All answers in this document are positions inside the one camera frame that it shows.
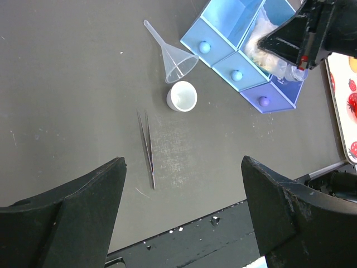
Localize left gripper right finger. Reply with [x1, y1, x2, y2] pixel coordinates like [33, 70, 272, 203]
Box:
[241, 156, 356, 267]

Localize clear plastic funnel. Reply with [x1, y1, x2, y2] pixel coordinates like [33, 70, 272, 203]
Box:
[143, 20, 199, 84]

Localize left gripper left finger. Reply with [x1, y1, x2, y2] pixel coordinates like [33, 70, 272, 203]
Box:
[1, 157, 127, 267]

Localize light blue drawer box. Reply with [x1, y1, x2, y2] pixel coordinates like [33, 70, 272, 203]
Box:
[180, 0, 266, 68]

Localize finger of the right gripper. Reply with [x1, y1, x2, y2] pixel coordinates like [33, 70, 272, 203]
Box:
[258, 12, 307, 66]

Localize clear bag of corks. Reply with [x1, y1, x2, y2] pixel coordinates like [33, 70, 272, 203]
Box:
[244, 8, 287, 78]

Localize metal tweezers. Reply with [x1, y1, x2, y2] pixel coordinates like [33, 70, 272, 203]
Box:
[137, 110, 156, 190]

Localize purple drawer box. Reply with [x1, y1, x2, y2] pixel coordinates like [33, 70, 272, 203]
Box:
[240, 76, 303, 114]

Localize glass stoppered bottle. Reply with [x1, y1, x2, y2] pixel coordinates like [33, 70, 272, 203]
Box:
[284, 64, 308, 82]

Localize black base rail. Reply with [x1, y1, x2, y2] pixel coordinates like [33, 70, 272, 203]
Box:
[104, 163, 357, 268]

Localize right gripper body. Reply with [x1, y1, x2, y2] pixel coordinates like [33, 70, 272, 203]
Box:
[298, 1, 356, 70]

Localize strawberry pattern tray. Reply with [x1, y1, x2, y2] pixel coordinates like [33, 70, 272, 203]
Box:
[326, 53, 356, 165]

